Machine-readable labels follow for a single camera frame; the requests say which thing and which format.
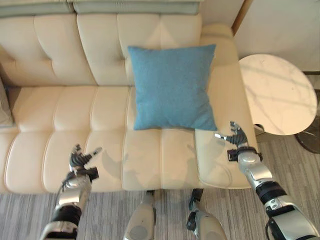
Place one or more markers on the round white marble side table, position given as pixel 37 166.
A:
pixel 277 95

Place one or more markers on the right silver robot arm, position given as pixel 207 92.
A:
pixel 270 190

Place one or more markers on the grey-green sofa headrest cushion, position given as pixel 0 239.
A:
pixel 35 7
pixel 136 6

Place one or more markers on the silver robot leg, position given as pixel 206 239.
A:
pixel 141 217
pixel 202 217

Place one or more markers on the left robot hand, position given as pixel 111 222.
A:
pixel 81 158

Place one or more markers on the wooden wall trim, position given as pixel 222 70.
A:
pixel 240 16

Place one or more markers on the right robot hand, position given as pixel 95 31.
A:
pixel 236 136

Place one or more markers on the left silver robot leg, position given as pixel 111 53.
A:
pixel 141 217

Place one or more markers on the blue square cushion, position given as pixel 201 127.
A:
pixel 172 87

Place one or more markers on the right silver robot leg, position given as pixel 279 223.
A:
pixel 202 217

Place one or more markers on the cream leather sofa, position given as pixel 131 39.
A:
pixel 75 117

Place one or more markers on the grey cushion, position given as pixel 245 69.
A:
pixel 4 105

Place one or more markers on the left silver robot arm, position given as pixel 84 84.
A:
pixel 67 202

